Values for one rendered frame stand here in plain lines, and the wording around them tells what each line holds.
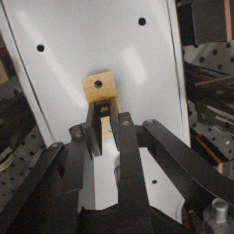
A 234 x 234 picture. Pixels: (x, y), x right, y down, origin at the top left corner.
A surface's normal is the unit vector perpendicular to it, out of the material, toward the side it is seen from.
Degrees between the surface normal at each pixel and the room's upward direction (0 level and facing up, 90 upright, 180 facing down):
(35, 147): 0
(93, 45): 0
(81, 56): 0
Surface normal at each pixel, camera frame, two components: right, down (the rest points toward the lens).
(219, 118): -0.93, 0.31
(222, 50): 0.07, 0.38
